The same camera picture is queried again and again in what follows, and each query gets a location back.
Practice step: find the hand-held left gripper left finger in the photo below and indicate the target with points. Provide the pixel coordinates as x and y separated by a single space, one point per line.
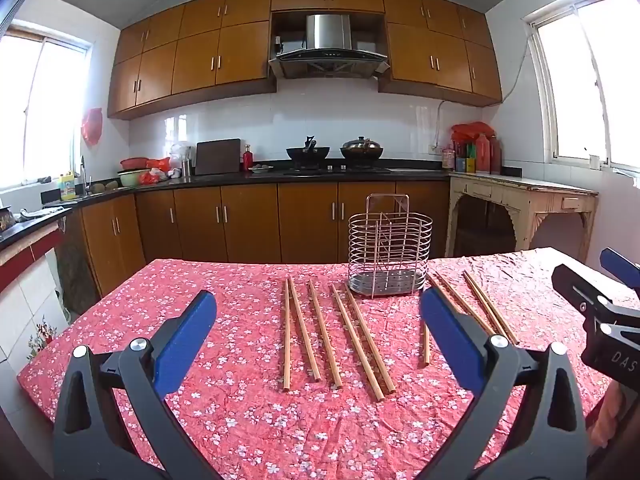
187 335

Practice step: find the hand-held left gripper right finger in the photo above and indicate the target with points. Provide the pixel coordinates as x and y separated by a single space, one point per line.
450 340

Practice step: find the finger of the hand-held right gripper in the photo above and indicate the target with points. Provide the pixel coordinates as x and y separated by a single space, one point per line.
575 290
622 270

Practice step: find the person's right hand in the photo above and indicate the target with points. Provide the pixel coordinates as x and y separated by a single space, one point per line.
607 412

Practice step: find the red floral tablecloth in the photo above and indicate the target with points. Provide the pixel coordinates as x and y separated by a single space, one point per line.
225 410

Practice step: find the cream wooden side table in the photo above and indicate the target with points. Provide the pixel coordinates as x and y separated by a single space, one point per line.
525 195

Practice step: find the wooden base cabinets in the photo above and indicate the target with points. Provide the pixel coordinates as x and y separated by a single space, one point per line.
250 220

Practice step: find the dark red sauce bottle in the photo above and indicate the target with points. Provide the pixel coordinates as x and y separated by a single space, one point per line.
495 155

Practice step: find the green basin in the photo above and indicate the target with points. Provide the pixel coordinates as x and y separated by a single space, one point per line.
129 178

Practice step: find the steel cup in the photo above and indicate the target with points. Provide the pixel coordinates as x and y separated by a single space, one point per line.
186 167

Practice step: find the dark cutting board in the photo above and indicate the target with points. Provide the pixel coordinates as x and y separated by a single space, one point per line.
217 157

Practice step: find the red basin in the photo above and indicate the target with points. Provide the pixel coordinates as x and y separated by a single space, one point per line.
132 163

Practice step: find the small plate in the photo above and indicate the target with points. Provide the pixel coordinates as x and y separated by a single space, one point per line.
261 169

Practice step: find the small condiment bottle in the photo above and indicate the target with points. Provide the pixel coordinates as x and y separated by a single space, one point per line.
448 157

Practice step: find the clear plastic bag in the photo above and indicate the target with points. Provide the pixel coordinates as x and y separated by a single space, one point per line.
180 151

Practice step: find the red glass bottle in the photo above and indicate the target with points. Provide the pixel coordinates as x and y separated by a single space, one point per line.
247 159

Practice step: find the metal faucet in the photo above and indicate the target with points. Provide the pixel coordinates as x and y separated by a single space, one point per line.
86 175

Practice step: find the yellow detergent bottle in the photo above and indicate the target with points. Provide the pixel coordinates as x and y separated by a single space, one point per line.
67 187

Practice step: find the black gas stove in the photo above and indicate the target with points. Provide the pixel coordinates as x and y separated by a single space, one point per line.
335 170

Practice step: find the wok with lid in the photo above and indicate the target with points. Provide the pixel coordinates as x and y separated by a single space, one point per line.
361 149

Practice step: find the black wok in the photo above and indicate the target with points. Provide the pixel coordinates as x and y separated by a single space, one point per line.
307 154

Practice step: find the red hanging plastic bag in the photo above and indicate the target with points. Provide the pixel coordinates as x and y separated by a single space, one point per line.
92 127

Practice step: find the steel range hood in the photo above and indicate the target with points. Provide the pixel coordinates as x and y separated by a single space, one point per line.
327 57

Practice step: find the window with white frame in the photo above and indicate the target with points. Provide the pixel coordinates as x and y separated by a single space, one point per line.
590 85
40 110

